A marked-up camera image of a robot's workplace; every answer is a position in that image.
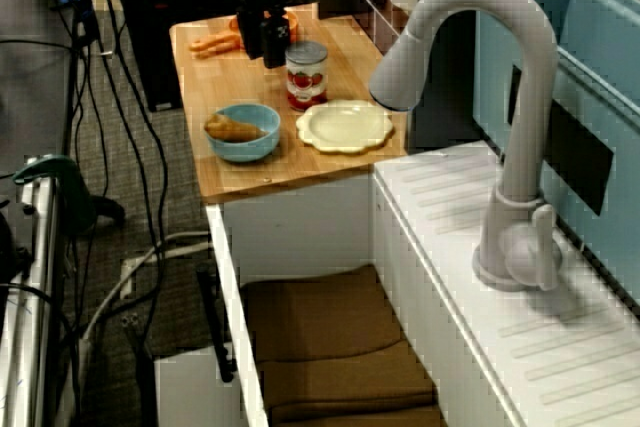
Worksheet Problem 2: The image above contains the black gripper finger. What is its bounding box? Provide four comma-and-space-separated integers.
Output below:
237, 9, 265, 61

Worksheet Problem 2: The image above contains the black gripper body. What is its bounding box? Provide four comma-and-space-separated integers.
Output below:
236, 0, 288, 19

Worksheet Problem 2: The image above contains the black gripper finger with sticker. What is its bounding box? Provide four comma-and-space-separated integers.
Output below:
262, 10, 293, 70

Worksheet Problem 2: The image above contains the tomato soup can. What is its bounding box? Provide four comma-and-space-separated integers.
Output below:
284, 40, 330, 113

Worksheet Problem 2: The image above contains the light blue bowl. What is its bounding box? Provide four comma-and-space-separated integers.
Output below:
204, 103, 281, 164

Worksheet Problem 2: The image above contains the orange toy frying pan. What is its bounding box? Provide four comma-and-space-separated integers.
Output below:
189, 10, 300, 59

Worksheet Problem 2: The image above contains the black computer case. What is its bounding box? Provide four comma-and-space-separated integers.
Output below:
113, 0, 321, 113

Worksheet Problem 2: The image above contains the brown toy croissant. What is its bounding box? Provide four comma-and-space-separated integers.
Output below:
205, 114, 269, 143

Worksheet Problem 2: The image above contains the cream scalloped plate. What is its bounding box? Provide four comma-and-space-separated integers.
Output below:
294, 99, 396, 155

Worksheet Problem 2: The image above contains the dark upright panel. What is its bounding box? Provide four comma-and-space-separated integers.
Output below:
407, 0, 524, 148

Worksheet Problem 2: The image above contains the grey toy faucet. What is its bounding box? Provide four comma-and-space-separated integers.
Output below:
368, 0, 564, 293

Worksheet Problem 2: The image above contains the white toy sink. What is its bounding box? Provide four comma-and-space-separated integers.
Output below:
204, 139, 640, 427

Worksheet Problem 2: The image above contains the white power strip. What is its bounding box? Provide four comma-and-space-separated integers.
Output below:
121, 254, 147, 298

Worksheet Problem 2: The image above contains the brown folded cloth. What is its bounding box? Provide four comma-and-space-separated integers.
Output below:
239, 265, 446, 427

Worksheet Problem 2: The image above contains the teal plastic bin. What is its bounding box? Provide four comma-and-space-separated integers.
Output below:
474, 0, 640, 321

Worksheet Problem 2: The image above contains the long black floor cable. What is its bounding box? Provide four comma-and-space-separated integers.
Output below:
94, 0, 169, 298

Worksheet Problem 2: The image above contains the black cabinet handle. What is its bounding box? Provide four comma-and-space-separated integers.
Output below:
195, 264, 236, 383

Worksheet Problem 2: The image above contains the white power cable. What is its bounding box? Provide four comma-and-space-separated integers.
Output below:
82, 231, 211, 343

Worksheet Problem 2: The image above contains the aluminium frame rail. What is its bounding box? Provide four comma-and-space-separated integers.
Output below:
0, 161, 66, 427

